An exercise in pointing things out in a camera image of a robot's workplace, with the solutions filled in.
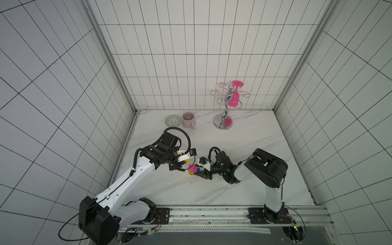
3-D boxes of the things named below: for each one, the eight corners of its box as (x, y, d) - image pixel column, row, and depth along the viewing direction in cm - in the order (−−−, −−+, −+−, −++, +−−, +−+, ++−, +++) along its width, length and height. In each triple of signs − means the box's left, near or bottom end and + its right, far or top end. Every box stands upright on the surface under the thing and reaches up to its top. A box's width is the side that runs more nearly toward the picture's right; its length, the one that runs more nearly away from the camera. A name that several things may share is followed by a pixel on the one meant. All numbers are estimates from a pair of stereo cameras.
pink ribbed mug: (182, 130, 109) (181, 123, 103) (183, 117, 117) (182, 111, 111) (195, 130, 109) (195, 123, 103) (195, 117, 117) (195, 111, 111)
